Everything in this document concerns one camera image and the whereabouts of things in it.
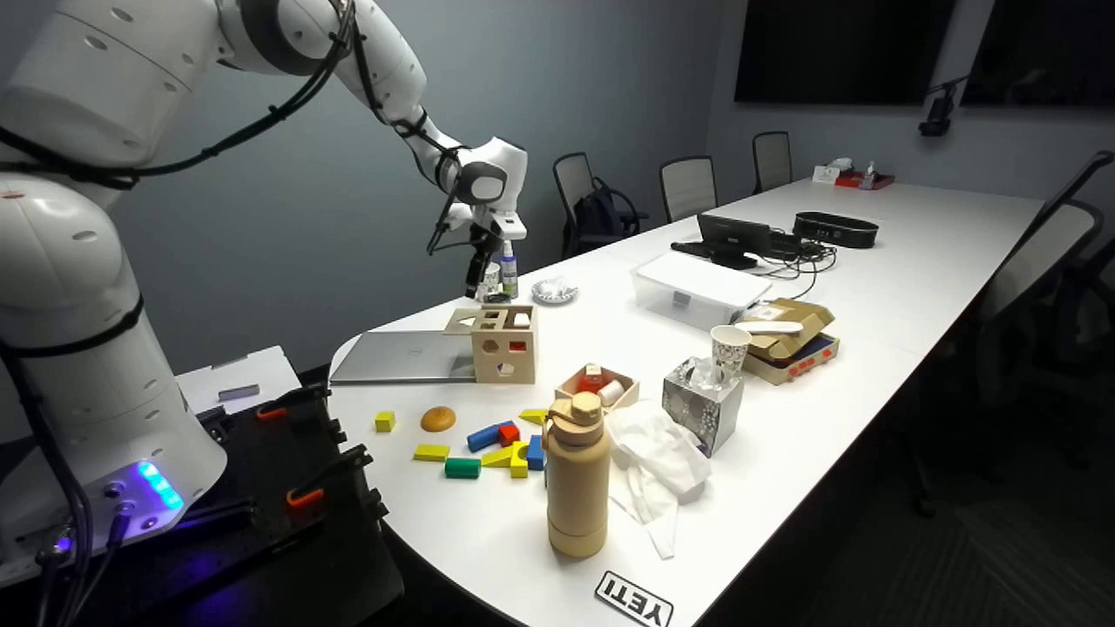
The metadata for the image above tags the YETI sticker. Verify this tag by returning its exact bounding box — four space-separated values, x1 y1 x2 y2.
594 566 681 627

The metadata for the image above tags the wooden shape sorter box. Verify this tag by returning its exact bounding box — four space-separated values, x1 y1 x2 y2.
442 297 542 387

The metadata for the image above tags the tan insulated bottle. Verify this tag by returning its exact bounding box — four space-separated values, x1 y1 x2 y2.
542 391 615 565

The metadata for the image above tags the grey mesh office chair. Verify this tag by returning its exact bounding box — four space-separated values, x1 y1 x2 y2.
657 152 723 222
751 129 799 193

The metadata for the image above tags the white crumpled cloth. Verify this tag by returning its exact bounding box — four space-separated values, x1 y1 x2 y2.
603 409 716 565

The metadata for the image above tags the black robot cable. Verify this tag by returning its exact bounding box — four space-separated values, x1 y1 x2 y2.
0 0 362 193

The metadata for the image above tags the orange clamp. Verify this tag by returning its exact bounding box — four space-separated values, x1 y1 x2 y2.
284 484 330 516

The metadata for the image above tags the yellow prism block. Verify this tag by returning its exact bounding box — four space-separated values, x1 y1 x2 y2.
479 437 528 469

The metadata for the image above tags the white round puck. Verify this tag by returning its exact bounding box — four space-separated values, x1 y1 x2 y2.
531 276 582 311

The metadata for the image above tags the black conference camera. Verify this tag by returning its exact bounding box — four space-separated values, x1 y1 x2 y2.
917 73 974 141

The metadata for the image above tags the black robot cart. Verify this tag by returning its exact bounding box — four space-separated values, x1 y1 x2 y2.
0 378 407 627

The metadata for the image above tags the marbled tissue box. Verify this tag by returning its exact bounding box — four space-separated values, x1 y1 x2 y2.
660 355 747 459

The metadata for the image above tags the office chair with backpack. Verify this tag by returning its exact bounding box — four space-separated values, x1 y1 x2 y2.
552 148 644 261

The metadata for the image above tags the black office chair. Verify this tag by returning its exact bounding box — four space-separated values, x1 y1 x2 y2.
903 148 1115 520

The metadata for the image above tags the black laptop device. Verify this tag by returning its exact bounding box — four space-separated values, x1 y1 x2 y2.
670 208 828 272

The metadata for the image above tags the white flat box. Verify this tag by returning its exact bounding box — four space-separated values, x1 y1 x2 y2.
632 247 777 327

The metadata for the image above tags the white paper cup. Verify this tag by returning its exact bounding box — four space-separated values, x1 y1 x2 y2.
709 319 756 383

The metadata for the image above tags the black wall screen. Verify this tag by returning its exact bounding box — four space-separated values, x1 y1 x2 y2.
960 0 1115 112
731 0 963 112

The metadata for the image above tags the white paper sheet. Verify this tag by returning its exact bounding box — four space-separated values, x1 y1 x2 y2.
171 341 307 419

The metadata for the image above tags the open cardboard box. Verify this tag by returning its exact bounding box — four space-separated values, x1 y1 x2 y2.
734 297 845 387

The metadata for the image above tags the long blue block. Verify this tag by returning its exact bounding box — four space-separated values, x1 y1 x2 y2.
464 419 510 456

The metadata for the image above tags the black oval case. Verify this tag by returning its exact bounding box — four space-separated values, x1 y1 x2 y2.
790 208 882 251

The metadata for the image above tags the wooden tray of blocks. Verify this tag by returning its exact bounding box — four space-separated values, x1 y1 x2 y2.
554 357 644 415

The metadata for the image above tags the red tray with items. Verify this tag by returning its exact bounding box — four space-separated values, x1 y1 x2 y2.
809 152 900 193

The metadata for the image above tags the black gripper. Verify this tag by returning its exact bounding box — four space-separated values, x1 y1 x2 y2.
464 220 510 305

